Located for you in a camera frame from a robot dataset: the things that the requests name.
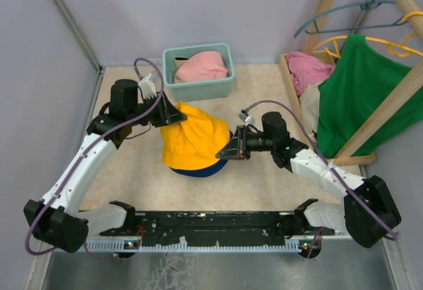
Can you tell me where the pink cloth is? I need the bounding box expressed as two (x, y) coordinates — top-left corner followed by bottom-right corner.
(175, 50), (229, 83)

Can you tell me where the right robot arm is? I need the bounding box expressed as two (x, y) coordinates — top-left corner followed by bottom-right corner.
(216, 112), (402, 248)

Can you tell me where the white toothed cable strip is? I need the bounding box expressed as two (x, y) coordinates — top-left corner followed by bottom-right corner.
(78, 237), (312, 253)

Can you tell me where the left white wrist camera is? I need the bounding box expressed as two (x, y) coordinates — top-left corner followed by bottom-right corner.
(138, 71), (158, 101)

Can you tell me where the grey-blue clothes hanger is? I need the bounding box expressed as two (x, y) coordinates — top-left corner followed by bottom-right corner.
(293, 0), (408, 38)

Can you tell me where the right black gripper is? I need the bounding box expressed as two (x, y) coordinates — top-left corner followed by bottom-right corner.
(217, 125), (275, 161)

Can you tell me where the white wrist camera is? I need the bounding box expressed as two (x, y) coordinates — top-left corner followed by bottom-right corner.
(238, 109), (254, 126)
(138, 71), (158, 101)

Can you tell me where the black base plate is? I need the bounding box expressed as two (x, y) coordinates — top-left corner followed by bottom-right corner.
(100, 211), (317, 247)

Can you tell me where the pink garment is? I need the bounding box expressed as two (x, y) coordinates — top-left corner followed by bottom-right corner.
(285, 52), (335, 96)

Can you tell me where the beige bucket hat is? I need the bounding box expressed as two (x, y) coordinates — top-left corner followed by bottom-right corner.
(174, 57), (189, 68)

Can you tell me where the wooden clothes rack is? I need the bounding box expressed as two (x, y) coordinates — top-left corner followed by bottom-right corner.
(280, 0), (422, 166)

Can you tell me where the blue bucket hat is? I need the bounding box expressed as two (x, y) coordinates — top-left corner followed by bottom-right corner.
(163, 127), (232, 178)

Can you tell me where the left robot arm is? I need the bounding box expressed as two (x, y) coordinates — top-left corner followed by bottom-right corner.
(24, 77), (187, 256)

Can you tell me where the yellow bucket hat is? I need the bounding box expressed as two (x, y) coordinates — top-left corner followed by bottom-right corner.
(161, 102), (231, 171)

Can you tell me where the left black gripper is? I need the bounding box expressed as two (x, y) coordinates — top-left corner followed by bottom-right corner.
(127, 90), (186, 127)

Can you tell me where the green tank top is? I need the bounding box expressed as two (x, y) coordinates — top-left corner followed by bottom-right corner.
(317, 35), (411, 159)

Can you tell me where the teal plastic bin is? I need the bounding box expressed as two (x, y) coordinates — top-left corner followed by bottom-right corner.
(163, 43), (235, 101)

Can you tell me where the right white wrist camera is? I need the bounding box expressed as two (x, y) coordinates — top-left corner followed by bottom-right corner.
(238, 109), (254, 126)

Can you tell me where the yellow clothes hanger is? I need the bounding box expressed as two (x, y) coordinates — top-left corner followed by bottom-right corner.
(303, 9), (422, 59)

